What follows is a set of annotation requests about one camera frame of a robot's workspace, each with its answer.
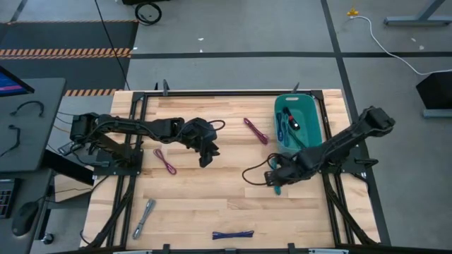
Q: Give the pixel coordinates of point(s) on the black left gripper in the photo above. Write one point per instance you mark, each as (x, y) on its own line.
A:
(197, 132)

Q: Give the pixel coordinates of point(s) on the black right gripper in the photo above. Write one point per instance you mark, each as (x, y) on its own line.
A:
(293, 166)

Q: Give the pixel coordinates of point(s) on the red and black tool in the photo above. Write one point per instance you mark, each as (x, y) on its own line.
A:
(292, 120)

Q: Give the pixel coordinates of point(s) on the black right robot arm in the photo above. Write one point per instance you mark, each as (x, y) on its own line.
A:
(353, 135)

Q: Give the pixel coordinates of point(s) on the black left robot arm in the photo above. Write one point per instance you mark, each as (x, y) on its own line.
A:
(141, 125)

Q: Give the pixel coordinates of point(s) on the teal plastic bin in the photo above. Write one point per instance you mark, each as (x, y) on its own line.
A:
(305, 116)

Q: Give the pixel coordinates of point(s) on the black table clamp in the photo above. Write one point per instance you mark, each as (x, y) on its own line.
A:
(165, 86)
(296, 87)

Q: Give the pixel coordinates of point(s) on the grey side desk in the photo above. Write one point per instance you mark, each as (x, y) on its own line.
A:
(35, 127)

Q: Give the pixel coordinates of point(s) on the black caster wheel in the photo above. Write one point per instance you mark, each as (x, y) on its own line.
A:
(47, 238)

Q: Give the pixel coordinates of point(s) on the black floor mat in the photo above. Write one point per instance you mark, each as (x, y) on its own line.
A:
(70, 35)

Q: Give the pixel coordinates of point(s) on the yellow plug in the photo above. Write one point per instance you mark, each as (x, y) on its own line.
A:
(352, 13)

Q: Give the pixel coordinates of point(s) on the black box on grey base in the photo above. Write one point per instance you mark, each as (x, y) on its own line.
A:
(436, 91)

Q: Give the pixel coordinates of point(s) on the black computer mouse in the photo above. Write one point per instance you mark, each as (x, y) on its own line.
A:
(24, 218)

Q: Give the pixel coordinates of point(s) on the black keyboard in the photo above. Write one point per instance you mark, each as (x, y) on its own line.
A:
(4, 199)

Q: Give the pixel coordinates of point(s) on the computer monitor with blue screen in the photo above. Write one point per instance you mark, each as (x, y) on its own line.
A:
(10, 86)

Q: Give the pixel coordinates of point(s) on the grey metal table foot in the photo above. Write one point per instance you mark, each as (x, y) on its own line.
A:
(416, 20)

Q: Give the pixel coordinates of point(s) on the black aluminium table frame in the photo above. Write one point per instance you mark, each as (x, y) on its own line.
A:
(229, 93)

